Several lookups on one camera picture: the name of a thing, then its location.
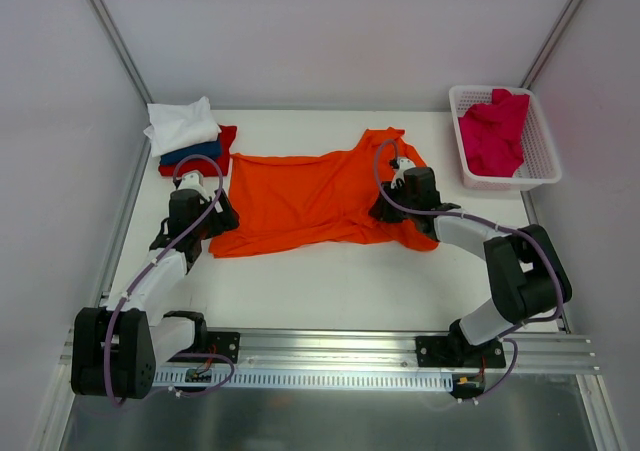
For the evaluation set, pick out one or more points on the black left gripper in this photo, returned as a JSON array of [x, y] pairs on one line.
[[220, 218]]

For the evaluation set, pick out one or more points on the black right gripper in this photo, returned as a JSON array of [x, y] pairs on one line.
[[388, 209]]

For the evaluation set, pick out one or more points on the orange t-shirt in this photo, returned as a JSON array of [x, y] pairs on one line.
[[287, 202]]

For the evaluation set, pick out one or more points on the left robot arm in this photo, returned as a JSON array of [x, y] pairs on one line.
[[117, 347]]

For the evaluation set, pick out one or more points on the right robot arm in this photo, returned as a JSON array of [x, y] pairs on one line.
[[526, 276]]

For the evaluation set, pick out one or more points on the red folded t-shirt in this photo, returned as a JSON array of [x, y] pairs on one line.
[[226, 137]]

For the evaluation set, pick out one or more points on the blue folded t-shirt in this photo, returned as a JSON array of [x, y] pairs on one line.
[[211, 149]]

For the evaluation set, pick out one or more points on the white folded t-shirt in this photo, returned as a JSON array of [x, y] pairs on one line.
[[174, 127]]

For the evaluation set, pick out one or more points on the magenta crumpled t-shirt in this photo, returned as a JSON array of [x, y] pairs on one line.
[[492, 132]]

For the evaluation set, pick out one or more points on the white plastic basket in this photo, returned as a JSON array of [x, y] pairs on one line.
[[541, 164]]

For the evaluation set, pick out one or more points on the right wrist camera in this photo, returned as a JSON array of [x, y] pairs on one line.
[[400, 165]]

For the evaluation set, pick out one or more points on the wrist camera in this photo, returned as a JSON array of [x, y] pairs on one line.
[[400, 165], [191, 181]]

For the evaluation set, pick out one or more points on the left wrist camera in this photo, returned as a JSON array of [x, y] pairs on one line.
[[191, 181]]

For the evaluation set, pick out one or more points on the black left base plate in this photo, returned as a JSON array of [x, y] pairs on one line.
[[224, 343]]

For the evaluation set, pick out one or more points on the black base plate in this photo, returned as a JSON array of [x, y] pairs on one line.
[[441, 351], [224, 343]]

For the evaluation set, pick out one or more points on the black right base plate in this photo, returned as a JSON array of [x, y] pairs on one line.
[[441, 351]]

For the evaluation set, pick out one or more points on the white slotted cable duct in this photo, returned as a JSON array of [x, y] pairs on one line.
[[402, 380]]

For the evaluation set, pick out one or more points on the aluminium mounting rail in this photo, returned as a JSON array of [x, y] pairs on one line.
[[533, 353]]

